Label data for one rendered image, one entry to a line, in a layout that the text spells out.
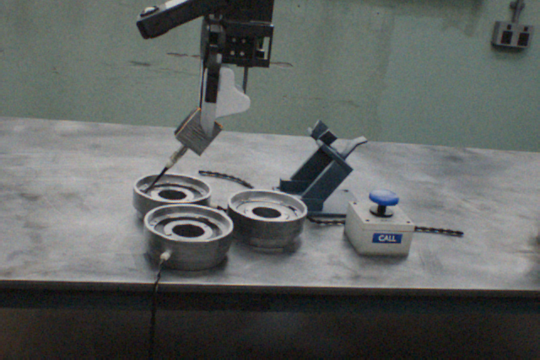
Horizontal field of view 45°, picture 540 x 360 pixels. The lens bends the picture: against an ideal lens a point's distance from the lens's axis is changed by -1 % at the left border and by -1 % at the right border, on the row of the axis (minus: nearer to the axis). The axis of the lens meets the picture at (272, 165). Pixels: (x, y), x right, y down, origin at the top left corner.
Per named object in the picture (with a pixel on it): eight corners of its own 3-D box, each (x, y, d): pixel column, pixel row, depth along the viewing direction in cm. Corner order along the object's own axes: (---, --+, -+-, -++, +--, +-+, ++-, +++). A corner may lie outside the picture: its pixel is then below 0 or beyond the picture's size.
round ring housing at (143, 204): (125, 226, 84) (126, 196, 82) (138, 196, 93) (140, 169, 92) (207, 234, 84) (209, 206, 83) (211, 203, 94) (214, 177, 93)
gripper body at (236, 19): (268, 73, 81) (281, -26, 77) (199, 68, 79) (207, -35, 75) (258, 61, 88) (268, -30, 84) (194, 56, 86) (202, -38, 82)
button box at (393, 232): (358, 255, 84) (364, 220, 83) (342, 231, 91) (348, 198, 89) (416, 256, 86) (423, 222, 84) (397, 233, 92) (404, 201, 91)
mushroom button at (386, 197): (369, 232, 85) (375, 196, 83) (359, 219, 89) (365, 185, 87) (397, 233, 86) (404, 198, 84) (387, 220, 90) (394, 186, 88)
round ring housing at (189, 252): (169, 226, 85) (170, 197, 84) (242, 246, 82) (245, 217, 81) (125, 258, 76) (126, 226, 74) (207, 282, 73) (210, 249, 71)
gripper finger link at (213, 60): (218, 104, 79) (224, 31, 77) (205, 104, 79) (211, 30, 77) (213, 99, 84) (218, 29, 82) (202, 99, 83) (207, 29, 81)
